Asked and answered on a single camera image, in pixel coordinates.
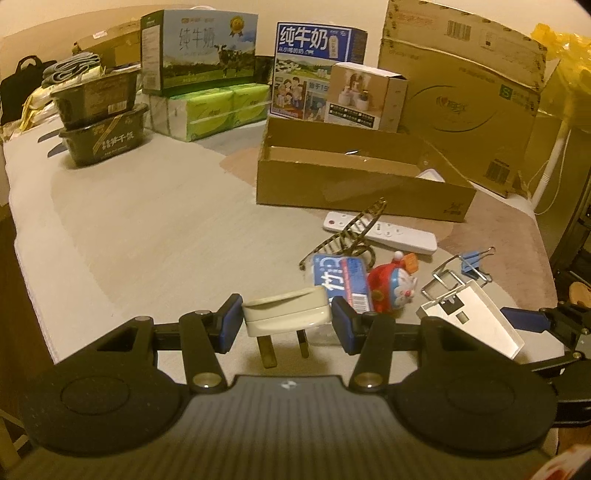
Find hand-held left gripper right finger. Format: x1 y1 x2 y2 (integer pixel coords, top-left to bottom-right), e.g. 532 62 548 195
331 296 504 394

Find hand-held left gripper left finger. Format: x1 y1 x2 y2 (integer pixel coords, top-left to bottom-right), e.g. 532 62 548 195
95 294 244 394

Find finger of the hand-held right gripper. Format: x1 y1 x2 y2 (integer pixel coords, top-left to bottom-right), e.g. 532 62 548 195
501 301 591 352
525 350 588 385

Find blue and white card box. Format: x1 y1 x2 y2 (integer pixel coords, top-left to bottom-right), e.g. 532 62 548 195
307 252 373 315

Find white plug adapter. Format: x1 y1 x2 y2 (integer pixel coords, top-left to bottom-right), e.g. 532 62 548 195
242 285 334 369

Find red and blue cat toy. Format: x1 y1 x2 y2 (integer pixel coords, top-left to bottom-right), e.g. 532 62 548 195
366 251 421 315

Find blue binder clip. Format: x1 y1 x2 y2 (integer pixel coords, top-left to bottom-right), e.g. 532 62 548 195
459 246 496 284

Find tortoiseshell hair claw clip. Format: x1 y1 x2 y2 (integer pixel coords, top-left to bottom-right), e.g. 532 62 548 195
298 197 388 271

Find white remote control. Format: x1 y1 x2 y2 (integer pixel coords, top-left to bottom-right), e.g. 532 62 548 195
322 210 438 255

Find shallow cardboard box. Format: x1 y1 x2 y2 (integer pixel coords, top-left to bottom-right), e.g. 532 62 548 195
256 116 478 223

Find dark metal rack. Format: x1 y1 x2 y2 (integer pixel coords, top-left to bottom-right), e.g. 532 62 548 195
551 174 591 302

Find white pole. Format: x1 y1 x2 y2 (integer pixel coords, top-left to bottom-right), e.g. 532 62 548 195
530 114 574 214

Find green tissue pack bundle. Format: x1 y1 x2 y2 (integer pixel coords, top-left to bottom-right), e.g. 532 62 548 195
144 83 272 144

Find large cardboard box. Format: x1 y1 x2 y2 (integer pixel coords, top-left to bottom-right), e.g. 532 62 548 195
378 0 560 200

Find dark instant rice bowl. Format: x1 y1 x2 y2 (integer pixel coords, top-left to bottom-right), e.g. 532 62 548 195
50 71 140 130
58 103 150 167

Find small beige product box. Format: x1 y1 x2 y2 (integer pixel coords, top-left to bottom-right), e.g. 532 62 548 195
324 61 410 134

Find yellow plastic bag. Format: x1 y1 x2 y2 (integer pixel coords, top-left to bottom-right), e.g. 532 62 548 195
530 22 591 118

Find blue milk carton box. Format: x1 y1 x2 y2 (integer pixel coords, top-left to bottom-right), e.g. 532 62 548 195
269 21 369 123

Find green milk carton box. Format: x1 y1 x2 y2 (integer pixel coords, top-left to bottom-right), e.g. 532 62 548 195
140 8 259 97

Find pale yellow folded cloth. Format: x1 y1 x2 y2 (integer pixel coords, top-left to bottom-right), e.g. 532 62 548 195
17 82 62 136

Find folded grey towels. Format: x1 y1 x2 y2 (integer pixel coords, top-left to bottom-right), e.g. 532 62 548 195
41 52 103 87

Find brown cardboard box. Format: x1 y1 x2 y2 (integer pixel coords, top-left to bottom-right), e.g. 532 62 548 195
73 22 144 71

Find black bag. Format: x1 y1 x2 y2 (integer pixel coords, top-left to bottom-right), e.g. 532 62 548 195
0 56 52 126

